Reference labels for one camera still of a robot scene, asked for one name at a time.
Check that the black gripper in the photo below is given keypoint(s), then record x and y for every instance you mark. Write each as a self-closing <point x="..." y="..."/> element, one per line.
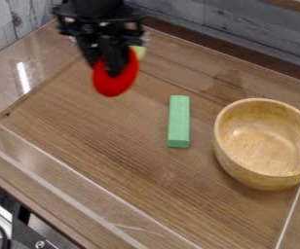
<point x="102" y="18"/>

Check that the green rectangular block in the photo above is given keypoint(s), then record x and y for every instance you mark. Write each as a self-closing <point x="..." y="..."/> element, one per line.
<point x="178" y="137"/>

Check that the wooden bowl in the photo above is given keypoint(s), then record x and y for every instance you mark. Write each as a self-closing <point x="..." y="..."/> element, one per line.
<point x="257" y="143"/>

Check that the clear acrylic wall panel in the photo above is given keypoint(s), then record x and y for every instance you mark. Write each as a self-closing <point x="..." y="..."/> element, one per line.
<point x="95" y="218"/>

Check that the black table frame bracket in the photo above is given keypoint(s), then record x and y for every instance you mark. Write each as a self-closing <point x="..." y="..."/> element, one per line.
<point x="32" y="233"/>

